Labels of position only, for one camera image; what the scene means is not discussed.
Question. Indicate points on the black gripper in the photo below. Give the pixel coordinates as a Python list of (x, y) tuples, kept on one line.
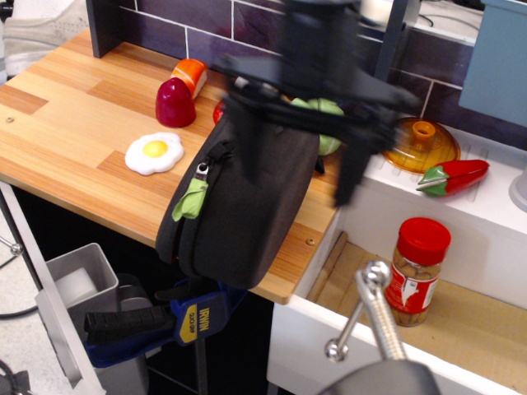
[(255, 114)]

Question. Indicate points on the orange white toy sushi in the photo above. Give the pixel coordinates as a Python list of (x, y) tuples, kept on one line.
[(193, 72)]

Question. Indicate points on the red toy tomato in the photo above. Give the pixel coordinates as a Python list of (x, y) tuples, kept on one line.
[(218, 111)]

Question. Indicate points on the dark grey shelf post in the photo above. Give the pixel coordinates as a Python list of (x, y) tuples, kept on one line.
[(402, 19)]

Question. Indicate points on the dark red toy vegetable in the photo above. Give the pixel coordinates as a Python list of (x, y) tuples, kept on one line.
[(175, 106)]

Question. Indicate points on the red lid peanut jar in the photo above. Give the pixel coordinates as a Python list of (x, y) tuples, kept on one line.
[(421, 249)]

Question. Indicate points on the orange transparent pot lid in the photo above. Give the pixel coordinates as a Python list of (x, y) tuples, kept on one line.
[(420, 145)]

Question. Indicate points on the grey plastic bin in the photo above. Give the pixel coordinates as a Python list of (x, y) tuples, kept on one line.
[(74, 284)]

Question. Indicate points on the green zipper pull tab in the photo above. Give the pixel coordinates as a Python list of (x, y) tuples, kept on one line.
[(190, 205)]

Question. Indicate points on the red toy chili pepper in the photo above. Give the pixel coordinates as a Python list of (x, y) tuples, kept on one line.
[(451, 177)]

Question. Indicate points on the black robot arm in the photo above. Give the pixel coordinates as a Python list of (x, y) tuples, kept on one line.
[(322, 31)]

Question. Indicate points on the toy fried egg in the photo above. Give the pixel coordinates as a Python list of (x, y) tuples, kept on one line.
[(154, 153)]

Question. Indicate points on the blue yellow bar clamp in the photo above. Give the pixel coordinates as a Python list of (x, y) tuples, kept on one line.
[(192, 311)]

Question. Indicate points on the black zipper bag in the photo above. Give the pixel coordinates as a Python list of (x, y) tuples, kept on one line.
[(241, 225)]

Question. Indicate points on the green toy cabbage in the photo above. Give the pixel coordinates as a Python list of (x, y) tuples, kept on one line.
[(327, 144)]

